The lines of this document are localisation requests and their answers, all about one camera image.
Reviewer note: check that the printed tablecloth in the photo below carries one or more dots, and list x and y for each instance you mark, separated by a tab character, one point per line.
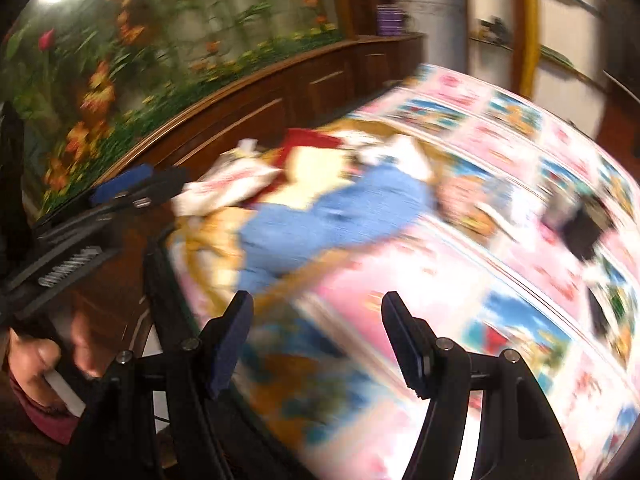
500	285

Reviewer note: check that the person's left forearm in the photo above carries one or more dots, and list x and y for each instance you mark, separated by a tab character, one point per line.
42	420

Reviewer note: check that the person's left hand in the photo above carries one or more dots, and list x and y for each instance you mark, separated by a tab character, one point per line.
31	366

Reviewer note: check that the curved yellow wooden post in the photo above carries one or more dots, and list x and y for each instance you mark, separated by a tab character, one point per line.
527	25

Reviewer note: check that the wooden cabinet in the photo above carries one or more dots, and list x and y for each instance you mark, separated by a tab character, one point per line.
280	95

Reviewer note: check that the green item on shelf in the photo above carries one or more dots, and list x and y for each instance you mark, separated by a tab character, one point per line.
556	56

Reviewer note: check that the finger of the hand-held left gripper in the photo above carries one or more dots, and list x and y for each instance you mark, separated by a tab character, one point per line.
160	187
120	185

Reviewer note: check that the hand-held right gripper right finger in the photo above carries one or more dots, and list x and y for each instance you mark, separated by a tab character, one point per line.
404	345

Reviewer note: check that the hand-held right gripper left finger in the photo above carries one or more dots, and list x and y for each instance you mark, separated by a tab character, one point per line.
231	342

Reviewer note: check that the red foil packet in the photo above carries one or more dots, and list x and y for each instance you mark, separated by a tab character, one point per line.
310	141

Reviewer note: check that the blue towel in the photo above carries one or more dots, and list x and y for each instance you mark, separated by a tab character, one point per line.
325	220

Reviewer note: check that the black container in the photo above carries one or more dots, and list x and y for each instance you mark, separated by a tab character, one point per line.
580	227

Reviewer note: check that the flower wall poster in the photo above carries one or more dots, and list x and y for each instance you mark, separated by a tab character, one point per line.
150	60

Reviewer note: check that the yellow towel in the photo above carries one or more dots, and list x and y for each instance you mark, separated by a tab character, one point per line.
215	240

